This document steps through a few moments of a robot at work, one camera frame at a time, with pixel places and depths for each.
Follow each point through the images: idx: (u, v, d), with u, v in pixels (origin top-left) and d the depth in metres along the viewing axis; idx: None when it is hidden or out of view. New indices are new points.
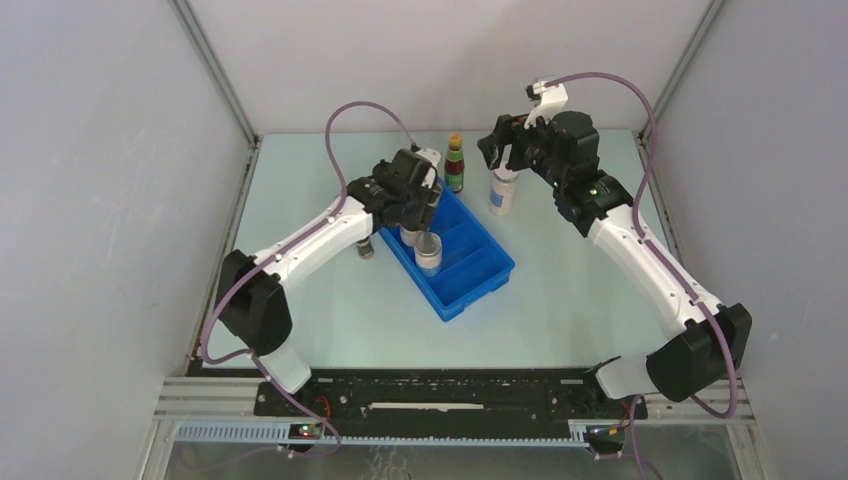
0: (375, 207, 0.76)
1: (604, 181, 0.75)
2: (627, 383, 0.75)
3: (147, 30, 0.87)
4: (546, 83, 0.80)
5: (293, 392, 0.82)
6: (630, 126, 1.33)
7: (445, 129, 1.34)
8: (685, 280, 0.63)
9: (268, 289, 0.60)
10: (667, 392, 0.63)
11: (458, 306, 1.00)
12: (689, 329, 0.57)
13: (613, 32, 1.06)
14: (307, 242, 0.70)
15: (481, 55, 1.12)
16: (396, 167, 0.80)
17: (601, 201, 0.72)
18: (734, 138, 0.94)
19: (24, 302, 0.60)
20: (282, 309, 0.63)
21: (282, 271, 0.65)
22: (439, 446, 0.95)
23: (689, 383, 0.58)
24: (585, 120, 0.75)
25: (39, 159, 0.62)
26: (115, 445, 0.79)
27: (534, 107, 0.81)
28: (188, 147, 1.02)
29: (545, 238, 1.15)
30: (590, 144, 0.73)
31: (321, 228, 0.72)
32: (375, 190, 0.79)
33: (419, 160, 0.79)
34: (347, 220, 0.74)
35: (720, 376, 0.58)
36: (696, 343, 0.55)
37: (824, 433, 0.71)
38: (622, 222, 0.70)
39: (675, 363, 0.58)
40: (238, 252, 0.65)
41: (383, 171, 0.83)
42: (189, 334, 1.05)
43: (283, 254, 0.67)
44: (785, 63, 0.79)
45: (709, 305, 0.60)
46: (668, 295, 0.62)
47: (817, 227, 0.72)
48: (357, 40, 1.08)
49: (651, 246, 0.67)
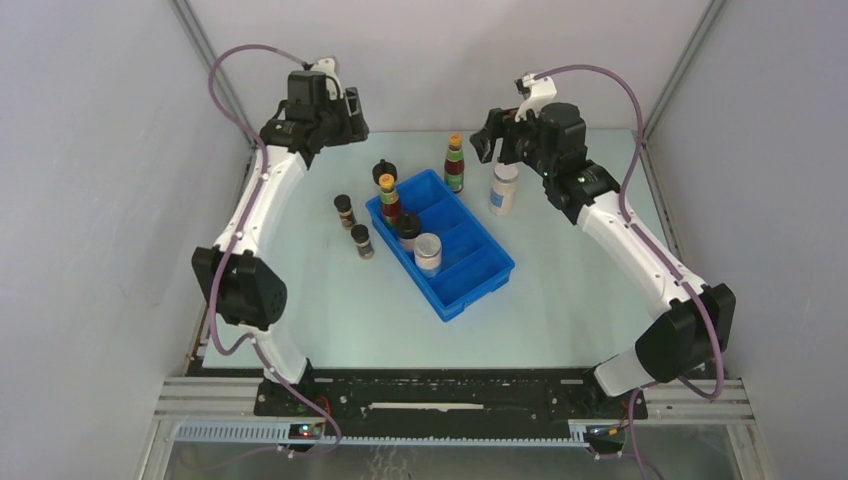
0: (301, 136, 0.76)
1: (592, 170, 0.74)
2: (624, 379, 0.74)
3: (147, 31, 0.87)
4: (535, 76, 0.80)
5: (294, 382, 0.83)
6: (630, 126, 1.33)
7: (445, 129, 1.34)
8: (670, 262, 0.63)
9: (249, 265, 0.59)
10: (658, 374, 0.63)
11: (458, 306, 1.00)
12: (674, 308, 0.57)
13: (613, 31, 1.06)
14: (260, 206, 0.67)
15: (479, 55, 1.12)
16: (295, 95, 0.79)
17: (590, 189, 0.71)
18: (733, 138, 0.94)
19: (26, 300, 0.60)
20: (270, 278, 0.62)
21: (252, 244, 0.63)
22: (439, 446, 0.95)
23: (676, 363, 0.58)
24: (572, 110, 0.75)
25: (40, 160, 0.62)
26: (115, 444, 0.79)
27: (525, 99, 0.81)
28: (188, 147, 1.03)
29: (544, 239, 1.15)
30: (577, 134, 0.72)
31: (263, 185, 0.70)
32: (287, 127, 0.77)
33: (313, 76, 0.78)
34: (280, 170, 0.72)
35: (707, 356, 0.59)
36: (681, 321, 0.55)
37: (825, 434, 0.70)
38: (610, 207, 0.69)
39: (664, 345, 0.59)
40: (201, 250, 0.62)
41: (283, 103, 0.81)
42: (190, 334, 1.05)
43: (243, 230, 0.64)
44: (785, 63, 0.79)
45: (693, 285, 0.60)
46: (653, 277, 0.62)
47: (816, 227, 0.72)
48: (357, 40, 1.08)
49: (638, 229, 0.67)
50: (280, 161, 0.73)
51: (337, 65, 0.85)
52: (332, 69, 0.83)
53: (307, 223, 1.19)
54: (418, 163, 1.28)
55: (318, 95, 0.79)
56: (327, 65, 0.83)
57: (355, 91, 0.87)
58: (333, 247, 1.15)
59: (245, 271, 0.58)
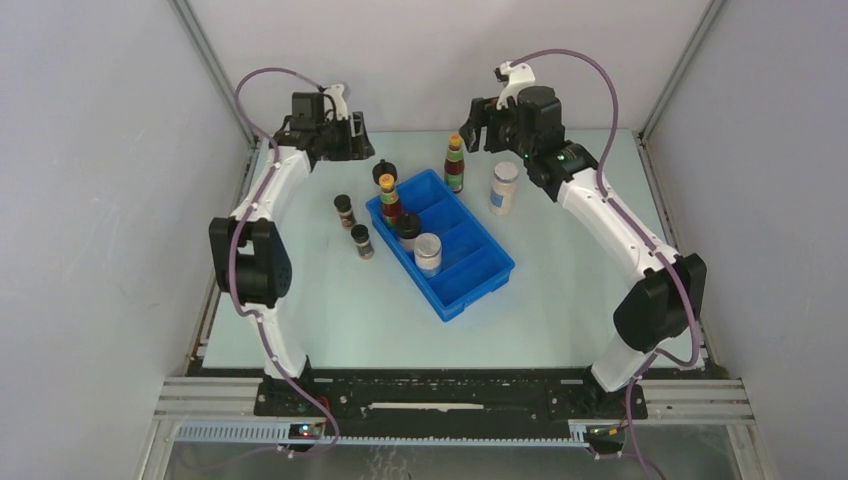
0: (302, 145, 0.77)
1: (571, 148, 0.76)
2: (617, 367, 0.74)
3: (147, 31, 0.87)
4: (512, 63, 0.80)
5: (294, 376, 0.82)
6: (631, 126, 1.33)
7: (445, 129, 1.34)
8: (644, 233, 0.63)
9: (263, 230, 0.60)
10: (637, 345, 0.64)
11: (458, 306, 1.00)
12: (648, 277, 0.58)
13: (612, 31, 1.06)
14: (272, 186, 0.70)
15: (479, 55, 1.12)
16: (298, 109, 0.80)
17: (569, 166, 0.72)
18: (733, 136, 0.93)
19: (26, 300, 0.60)
20: (281, 251, 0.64)
21: (267, 214, 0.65)
22: (439, 446, 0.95)
23: (652, 332, 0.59)
24: (548, 91, 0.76)
25: (40, 160, 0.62)
26: (115, 444, 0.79)
27: (504, 87, 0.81)
28: (188, 146, 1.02)
29: (544, 238, 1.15)
30: (553, 114, 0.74)
31: (273, 173, 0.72)
32: (295, 134, 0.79)
33: (315, 93, 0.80)
34: (290, 162, 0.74)
35: (682, 326, 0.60)
36: (655, 289, 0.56)
37: (824, 435, 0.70)
38: (588, 182, 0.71)
39: (637, 310, 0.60)
40: (216, 219, 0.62)
41: (287, 118, 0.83)
42: (190, 334, 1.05)
43: (258, 203, 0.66)
44: (785, 63, 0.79)
45: (666, 256, 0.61)
46: (629, 248, 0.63)
47: (815, 228, 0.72)
48: (357, 40, 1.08)
49: (614, 203, 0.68)
50: (291, 154, 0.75)
51: (346, 90, 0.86)
52: (341, 93, 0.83)
53: (307, 223, 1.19)
54: (418, 163, 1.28)
55: (319, 109, 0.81)
56: (337, 89, 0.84)
57: (360, 115, 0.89)
58: (333, 246, 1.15)
59: (259, 235, 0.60)
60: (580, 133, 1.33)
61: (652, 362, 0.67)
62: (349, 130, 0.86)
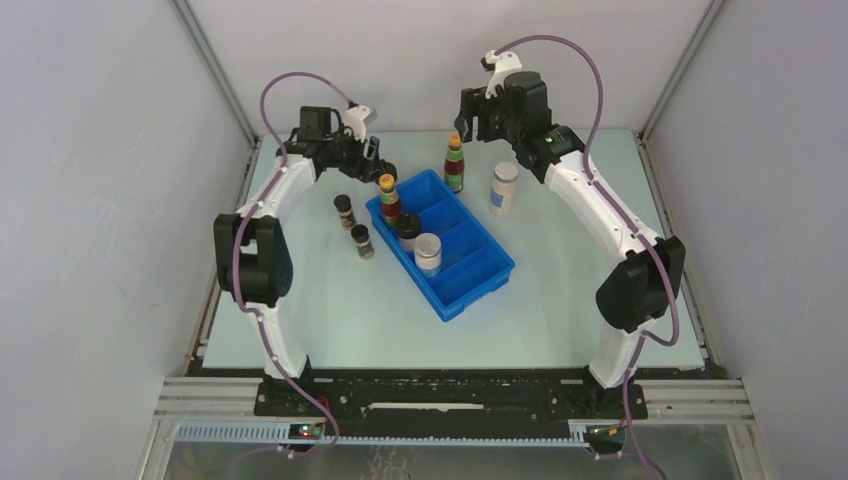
0: (310, 153, 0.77)
1: (557, 130, 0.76)
2: (610, 361, 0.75)
3: (147, 31, 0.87)
4: (496, 52, 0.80)
5: (294, 375, 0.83)
6: (630, 126, 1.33)
7: (445, 130, 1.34)
8: (627, 216, 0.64)
9: (267, 226, 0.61)
10: (620, 326, 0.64)
11: (458, 306, 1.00)
12: (629, 259, 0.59)
13: (611, 32, 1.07)
14: (277, 189, 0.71)
15: (479, 56, 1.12)
16: (305, 122, 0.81)
17: (556, 148, 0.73)
18: (733, 137, 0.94)
19: (27, 301, 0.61)
20: (282, 249, 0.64)
21: (271, 212, 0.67)
22: (439, 446, 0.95)
23: (632, 312, 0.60)
24: (534, 75, 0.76)
25: (40, 160, 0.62)
26: (115, 444, 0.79)
27: (491, 76, 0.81)
28: (188, 146, 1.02)
29: (543, 239, 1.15)
30: (540, 96, 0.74)
31: (279, 177, 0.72)
32: (299, 143, 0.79)
33: (322, 108, 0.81)
34: (297, 169, 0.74)
35: (662, 306, 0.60)
36: (634, 270, 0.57)
37: (824, 434, 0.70)
38: (573, 166, 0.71)
39: (618, 292, 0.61)
40: (221, 216, 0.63)
41: (293, 131, 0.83)
42: (190, 334, 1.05)
43: (263, 201, 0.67)
44: (784, 64, 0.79)
45: (648, 238, 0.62)
46: (612, 231, 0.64)
47: (814, 228, 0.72)
48: (357, 40, 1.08)
49: (599, 187, 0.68)
50: (297, 162, 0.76)
51: (372, 113, 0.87)
52: (365, 117, 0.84)
53: (307, 223, 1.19)
54: (418, 163, 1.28)
55: (327, 124, 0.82)
56: (362, 111, 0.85)
57: (378, 140, 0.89)
58: (333, 246, 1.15)
59: (262, 232, 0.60)
60: (580, 133, 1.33)
61: (642, 346, 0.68)
62: (362, 150, 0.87)
